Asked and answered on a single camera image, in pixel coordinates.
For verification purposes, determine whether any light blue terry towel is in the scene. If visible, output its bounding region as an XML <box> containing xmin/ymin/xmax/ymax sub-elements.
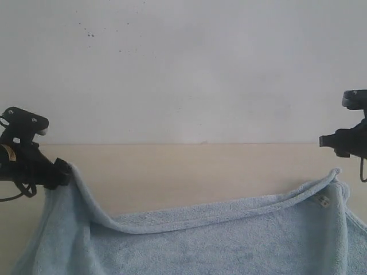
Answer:
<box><xmin>12</xmin><ymin>167</ymin><xmax>366</xmax><ymax>274</ymax></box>

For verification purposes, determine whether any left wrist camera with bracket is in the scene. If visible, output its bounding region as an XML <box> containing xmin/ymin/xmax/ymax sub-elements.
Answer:
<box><xmin>1</xmin><ymin>107</ymin><xmax>49</xmax><ymax>142</ymax></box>

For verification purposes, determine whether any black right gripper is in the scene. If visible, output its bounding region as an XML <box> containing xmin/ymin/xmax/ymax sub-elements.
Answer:
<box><xmin>319</xmin><ymin>118</ymin><xmax>366</xmax><ymax>158</ymax></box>

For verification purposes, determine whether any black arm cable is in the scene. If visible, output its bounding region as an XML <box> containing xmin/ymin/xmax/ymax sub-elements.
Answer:
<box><xmin>359</xmin><ymin>156</ymin><xmax>367</xmax><ymax>182</ymax></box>
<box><xmin>0</xmin><ymin>180</ymin><xmax>37</xmax><ymax>203</ymax></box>

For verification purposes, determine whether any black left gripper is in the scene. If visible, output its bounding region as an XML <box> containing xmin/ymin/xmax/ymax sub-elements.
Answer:
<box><xmin>1</xmin><ymin>141</ymin><xmax>72</xmax><ymax>190</ymax></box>

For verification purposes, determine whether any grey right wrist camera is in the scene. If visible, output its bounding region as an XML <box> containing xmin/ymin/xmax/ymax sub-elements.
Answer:
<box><xmin>342</xmin><ymin>89</ymin><xmax>367</xmax><ymax>110</ymax></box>

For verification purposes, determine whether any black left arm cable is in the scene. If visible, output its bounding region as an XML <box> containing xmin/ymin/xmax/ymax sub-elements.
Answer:
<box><xmin>0</xmin><ymin>180</ymin><xmax>37</xmax><ymax>203</ymax></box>

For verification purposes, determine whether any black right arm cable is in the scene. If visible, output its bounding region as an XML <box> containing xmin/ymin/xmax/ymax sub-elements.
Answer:
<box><xmin>359</xmin><ymin>156</ymin><xmax>367</xmax><ymax>182</ymax></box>

